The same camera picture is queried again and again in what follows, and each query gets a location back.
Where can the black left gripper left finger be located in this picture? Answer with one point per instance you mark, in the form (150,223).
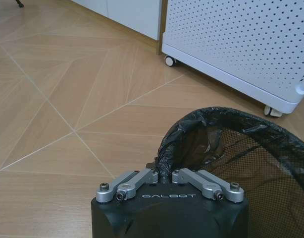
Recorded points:
(132,182)

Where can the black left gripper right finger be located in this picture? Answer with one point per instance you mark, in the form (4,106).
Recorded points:
(206,183)

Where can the black plastic bin liner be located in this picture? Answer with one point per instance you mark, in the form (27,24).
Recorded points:
(191,143)

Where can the black mesh trash bin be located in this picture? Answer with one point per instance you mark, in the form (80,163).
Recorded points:
(270,183)

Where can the white cart caster wheel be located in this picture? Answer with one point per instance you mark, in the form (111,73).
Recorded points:
(271,111)
(169,61)

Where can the white perforated rolling cart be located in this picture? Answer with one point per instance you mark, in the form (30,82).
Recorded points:
(237,47)

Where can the white cabinet with wood trim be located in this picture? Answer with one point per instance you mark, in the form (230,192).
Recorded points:
(132,19)

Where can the black tripod leg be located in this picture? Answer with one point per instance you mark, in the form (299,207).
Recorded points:
(19,3)

